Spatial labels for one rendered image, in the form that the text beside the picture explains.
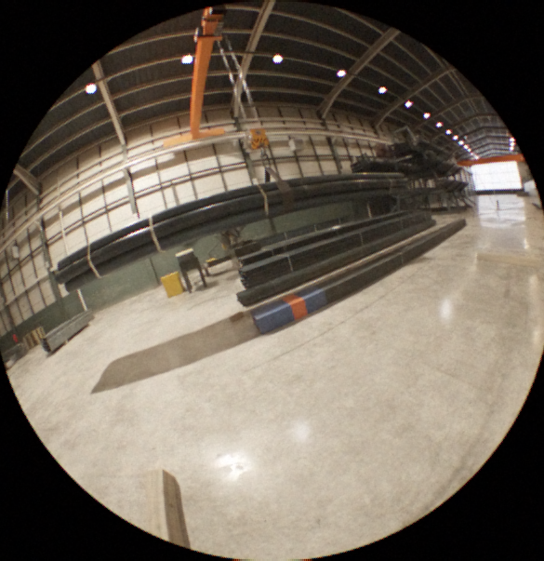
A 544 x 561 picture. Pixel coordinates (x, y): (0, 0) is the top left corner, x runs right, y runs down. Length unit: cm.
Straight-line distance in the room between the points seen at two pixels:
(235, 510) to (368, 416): 70
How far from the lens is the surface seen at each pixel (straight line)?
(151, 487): 107
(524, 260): 305
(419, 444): 97
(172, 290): 540
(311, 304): 192
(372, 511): 87
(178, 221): 215
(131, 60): 1005
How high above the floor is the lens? 86
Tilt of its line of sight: 14 degrees down
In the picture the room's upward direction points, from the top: 16 degrees counter-clockwise
